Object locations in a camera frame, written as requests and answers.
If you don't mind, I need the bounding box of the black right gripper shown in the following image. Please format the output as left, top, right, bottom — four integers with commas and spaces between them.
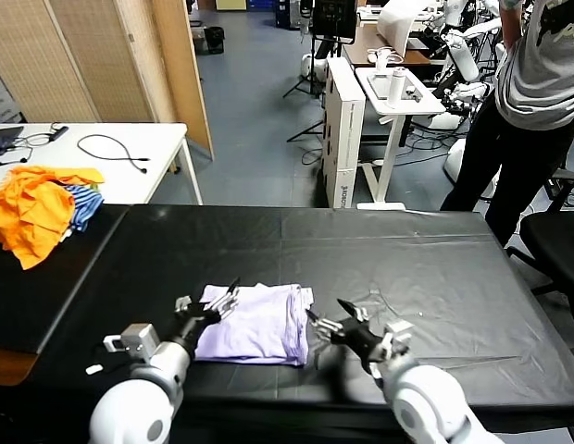
305, 298, 386, 367

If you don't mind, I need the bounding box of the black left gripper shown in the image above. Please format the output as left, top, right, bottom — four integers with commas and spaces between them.
168, 276, 242, 358

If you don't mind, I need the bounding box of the lavender printed t-shirt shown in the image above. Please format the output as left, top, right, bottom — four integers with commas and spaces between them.
193, 282, 315, 367

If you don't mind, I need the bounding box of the white table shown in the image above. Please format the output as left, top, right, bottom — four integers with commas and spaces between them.
0, 121, 204, 206

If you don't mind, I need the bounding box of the blue striped garment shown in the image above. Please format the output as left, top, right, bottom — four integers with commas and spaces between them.
59, 184, 105, 234

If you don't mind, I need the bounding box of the black plastic table cover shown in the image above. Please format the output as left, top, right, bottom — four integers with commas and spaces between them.
34, 204, 574, 431

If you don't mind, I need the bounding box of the tall white cardboard box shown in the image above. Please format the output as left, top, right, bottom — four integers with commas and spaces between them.
321, 55, 366, 209

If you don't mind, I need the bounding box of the black topped wooden side table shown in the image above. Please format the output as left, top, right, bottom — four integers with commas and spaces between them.
0, 204, 130, 386

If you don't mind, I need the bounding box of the orange garment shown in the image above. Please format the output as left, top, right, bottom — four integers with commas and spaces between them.
0, 165, 106, 271

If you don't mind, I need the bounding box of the black office chair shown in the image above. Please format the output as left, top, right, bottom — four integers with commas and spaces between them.
505, 166, 574, 357

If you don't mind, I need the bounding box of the white standing desk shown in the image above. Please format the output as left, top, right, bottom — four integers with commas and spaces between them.
354, 66, 447, 212

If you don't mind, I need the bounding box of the grey tablet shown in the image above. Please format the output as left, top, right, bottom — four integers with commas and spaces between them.
365, 72, 423, 101

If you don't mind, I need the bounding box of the white bottle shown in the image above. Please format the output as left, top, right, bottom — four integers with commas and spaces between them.
384, 66, 407, 109

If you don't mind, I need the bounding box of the person in grey shirt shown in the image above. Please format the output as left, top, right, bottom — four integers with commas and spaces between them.
439, 0, 574, 246

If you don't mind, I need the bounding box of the white round device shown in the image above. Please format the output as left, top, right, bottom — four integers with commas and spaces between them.
299, 53, 328, 78

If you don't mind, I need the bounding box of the dark laptop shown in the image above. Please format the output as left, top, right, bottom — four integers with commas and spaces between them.
0, 125, 25, 157

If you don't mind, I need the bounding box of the black trash bin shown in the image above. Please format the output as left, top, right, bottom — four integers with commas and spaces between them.
203, 25, 225, 55

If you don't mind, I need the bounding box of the white headset on stand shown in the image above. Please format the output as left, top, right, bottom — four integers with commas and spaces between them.
368, 45, 404, 74

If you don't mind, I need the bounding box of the wooden partition screen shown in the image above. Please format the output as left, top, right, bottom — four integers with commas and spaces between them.
0, 0, 216, 162

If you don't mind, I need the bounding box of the brown desk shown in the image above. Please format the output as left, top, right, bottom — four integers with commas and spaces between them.
341, 22, 448, 68

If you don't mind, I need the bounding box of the white humanoid robot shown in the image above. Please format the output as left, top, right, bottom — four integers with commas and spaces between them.
425, 0, 508, 130

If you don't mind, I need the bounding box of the white curved sheet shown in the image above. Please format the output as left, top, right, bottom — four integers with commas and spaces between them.
377, 0, 434, 59

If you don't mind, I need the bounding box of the black panel on tripod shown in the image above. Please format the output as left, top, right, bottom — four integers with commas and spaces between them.
281, 0, 358, 144

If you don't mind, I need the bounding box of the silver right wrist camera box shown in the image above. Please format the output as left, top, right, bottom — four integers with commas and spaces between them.
377, 319, 416, 357

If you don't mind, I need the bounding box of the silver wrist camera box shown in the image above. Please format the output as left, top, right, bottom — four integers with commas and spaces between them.
377, 319, 416, 357
103, 323, 161, 360

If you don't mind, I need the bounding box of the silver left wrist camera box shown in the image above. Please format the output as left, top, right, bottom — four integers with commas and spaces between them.
103, 323, 161, 360

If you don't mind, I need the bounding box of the black looped cable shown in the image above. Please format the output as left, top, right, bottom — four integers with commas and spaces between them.
77, 133, 151, 175

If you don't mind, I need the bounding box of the thin black cable with adapter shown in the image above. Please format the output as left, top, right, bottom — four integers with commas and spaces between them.
0, 122, 69, 169

